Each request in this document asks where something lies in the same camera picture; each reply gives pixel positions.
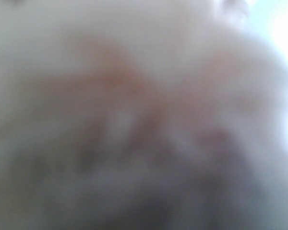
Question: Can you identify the tan teddy bear striped sweater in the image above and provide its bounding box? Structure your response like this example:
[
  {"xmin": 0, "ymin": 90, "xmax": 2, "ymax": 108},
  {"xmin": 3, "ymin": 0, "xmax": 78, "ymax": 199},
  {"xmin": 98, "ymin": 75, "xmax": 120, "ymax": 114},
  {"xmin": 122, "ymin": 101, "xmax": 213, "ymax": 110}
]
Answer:
[{"xmin": 0, "ymin": 0, "xmax": 288, "ymax": 230}]

